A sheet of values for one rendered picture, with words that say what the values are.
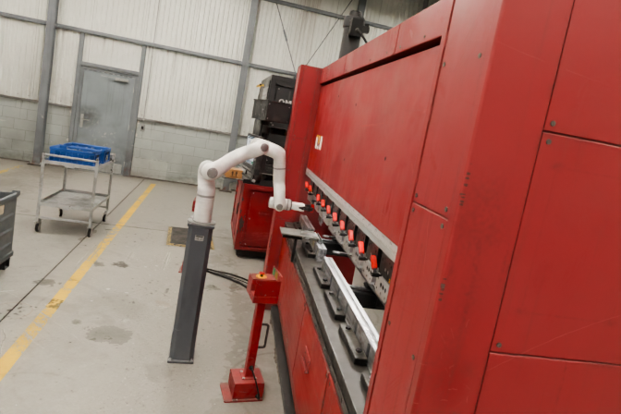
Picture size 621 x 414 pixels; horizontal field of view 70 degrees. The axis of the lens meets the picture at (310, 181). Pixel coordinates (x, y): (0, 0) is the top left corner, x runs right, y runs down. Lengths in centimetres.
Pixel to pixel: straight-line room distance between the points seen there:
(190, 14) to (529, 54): 973
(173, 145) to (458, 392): 960
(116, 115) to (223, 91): 229
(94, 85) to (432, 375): 992
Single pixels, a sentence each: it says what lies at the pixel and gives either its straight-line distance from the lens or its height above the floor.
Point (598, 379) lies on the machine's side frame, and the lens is 120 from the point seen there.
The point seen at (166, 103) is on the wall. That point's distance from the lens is 1028.
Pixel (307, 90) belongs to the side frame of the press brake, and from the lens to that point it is 407.
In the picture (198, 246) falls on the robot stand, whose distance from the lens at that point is 314.
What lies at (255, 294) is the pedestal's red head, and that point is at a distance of 283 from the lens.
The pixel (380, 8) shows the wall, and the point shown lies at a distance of 1113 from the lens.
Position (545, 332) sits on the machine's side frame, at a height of 146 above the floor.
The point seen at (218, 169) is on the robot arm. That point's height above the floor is 139.
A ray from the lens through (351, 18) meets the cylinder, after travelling 382.
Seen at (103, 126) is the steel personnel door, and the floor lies 100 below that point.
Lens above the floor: 178
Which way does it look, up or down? 7 degrees down
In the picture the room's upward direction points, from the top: 10 degrees clockwise
